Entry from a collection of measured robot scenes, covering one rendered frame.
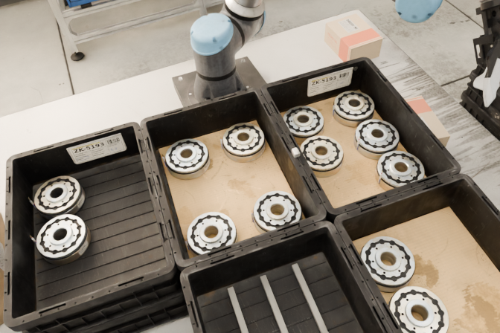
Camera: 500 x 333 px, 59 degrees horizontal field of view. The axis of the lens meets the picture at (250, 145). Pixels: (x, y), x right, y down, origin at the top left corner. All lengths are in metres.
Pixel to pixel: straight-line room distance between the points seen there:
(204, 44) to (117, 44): 1.80
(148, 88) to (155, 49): 1.36
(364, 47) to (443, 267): 0.79
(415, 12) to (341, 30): 0.66
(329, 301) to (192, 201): 0.36
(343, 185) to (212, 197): 0.30
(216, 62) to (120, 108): 0.39
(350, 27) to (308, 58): 0.17
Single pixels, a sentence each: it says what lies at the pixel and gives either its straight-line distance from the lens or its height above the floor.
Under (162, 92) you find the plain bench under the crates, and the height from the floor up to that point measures 0.70.
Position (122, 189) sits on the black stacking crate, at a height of 0.83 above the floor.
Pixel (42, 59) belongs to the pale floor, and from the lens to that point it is 3.05.
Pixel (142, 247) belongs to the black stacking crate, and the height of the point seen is 0.83.
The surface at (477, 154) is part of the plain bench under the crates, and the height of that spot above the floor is 0.70.
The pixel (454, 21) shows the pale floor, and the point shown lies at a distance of 3.11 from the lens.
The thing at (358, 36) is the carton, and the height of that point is 0.78.
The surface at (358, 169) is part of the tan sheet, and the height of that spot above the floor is 0.83.
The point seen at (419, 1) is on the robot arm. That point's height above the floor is 1.21.
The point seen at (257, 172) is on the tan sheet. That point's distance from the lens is 1.04.
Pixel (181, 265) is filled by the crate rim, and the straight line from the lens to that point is 0.83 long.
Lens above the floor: 1.67
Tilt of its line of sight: 50 degrees down
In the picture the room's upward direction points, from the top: 5 degrees counter-clockwise
